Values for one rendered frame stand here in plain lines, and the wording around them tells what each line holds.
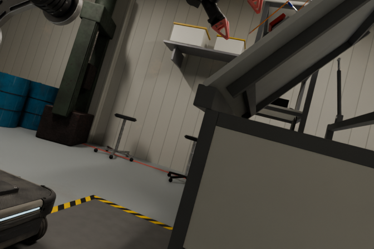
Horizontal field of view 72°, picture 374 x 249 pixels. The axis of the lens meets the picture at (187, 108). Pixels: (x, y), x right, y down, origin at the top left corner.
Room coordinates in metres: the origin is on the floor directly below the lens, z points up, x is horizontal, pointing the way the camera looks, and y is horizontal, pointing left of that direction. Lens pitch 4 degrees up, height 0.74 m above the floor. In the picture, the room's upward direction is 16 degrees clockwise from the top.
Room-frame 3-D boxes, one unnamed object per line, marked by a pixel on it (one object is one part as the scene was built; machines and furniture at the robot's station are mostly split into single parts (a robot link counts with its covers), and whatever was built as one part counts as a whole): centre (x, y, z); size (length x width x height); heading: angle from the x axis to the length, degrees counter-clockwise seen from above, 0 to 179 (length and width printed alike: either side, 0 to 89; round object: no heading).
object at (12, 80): (4.17, 2.57, 0.39); 1.05 x 0.64 x 0.78; 165
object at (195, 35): (3.91, 0.24, 2.05); 0.53 x 0.43 x 0.30; 75
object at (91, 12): (4.05, 1.74, 1.37); 0.86 x 0.69 x 2.74; 165
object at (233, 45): (3.75, -0.37, 2.02); 0.42 x 0.35 x 0.24; 75
